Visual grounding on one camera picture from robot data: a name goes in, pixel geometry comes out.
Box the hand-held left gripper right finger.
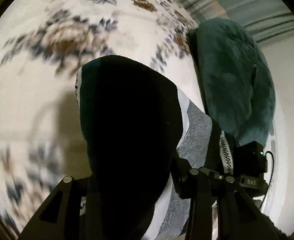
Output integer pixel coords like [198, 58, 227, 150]
[172, 152, 279, 240]

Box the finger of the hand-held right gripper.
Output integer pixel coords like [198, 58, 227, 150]
[199, 167, 226, 189]

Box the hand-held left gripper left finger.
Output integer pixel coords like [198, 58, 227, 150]
[18, 176, 95, 240]

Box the black grey white striped sweater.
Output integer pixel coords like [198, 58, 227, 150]
[75, 55, 235, 240]

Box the person's right forearm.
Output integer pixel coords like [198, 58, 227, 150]
[261, 214, 291, 240]

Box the white headboard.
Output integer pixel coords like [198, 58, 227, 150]
[261, 100, 294, 230]

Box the dark green plush blanket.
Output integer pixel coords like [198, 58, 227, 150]
[187, 17, 277, 148]

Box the floral bed cover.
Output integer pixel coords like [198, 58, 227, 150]
[0, 0, 207, 235]

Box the grey-green striped curtain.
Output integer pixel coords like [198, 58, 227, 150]
[174, 0, 294, 43]

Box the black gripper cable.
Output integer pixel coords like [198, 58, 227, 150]
[258, 151, 276, 209]

